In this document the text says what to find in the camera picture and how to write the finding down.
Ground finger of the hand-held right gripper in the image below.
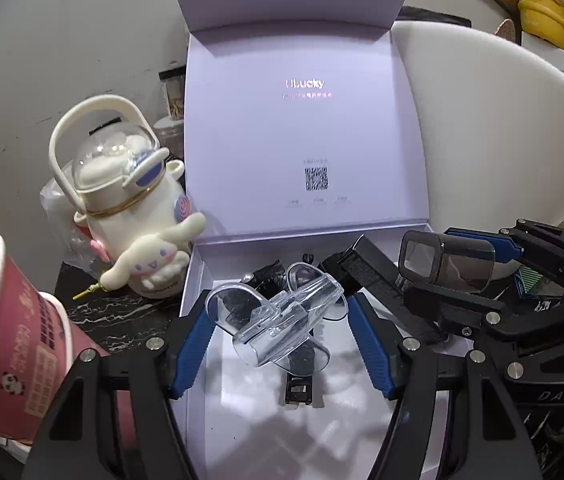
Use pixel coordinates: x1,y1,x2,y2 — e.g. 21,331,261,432
443,218,564,288
404,284,564,361

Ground long black textured strap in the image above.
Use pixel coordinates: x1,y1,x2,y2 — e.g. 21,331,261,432
349,234,448,345

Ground tinted clear plastic case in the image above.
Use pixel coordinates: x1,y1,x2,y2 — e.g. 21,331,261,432
398,230,497,293

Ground printed pink paper cup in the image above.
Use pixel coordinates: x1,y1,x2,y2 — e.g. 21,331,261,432
0,233,74,443

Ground black rectangular hair clip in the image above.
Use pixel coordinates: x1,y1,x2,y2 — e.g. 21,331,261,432
284,330,330,406

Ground black pouch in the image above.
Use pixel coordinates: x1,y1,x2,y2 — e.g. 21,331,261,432
399,6,472,28

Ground clear plastic bag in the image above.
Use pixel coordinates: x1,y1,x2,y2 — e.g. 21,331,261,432
39,180,113,266

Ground white cartoon water bottle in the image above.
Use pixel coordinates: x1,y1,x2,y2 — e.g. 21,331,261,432
48,94,207,298

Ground lavender gift box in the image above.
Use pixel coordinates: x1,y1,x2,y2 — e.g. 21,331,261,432
176,0,452,480

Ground black lid jar tan contents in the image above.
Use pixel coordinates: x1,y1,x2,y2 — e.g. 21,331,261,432
158,67,186,121

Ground woven round fan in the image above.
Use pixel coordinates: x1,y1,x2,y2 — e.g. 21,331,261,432
494,17,517,43

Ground white cabinet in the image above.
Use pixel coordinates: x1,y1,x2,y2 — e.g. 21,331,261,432
520,30,564,111

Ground black hair claw clip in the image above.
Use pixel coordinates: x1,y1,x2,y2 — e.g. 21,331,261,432
244,260,287,291

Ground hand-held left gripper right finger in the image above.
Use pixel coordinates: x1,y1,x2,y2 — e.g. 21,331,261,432
348,294,545,480

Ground white foam sheet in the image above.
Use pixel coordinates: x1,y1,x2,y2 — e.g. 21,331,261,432
392,20,564,238

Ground clear white lid jar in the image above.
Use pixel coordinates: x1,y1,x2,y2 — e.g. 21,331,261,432
154,116,185,161

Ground green white medicine box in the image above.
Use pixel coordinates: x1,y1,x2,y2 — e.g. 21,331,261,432
514,265,562,296

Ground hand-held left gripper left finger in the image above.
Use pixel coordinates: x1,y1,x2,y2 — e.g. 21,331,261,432
21,302,217,480

